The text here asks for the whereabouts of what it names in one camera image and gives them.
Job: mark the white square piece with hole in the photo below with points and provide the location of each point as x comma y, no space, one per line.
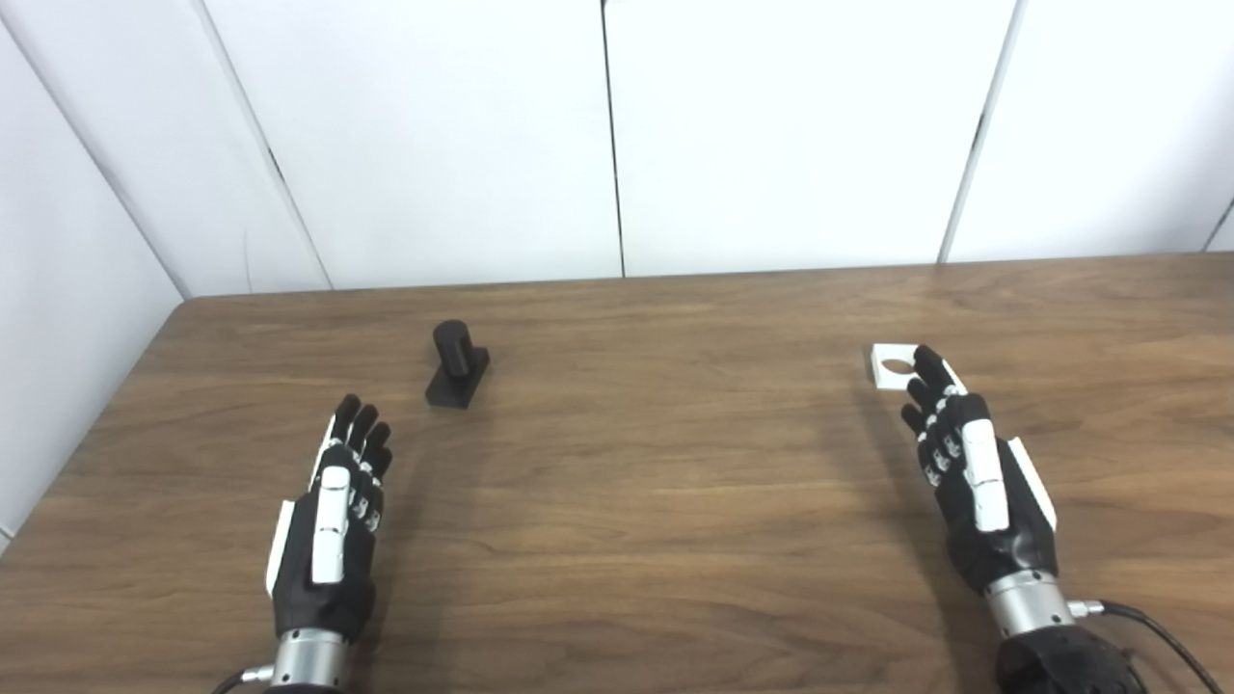
882,370

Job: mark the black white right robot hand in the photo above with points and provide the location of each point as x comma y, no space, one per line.
983,482

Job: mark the black peg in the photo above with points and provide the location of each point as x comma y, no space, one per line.
455,366

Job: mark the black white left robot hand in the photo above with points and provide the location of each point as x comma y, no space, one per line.
328,540

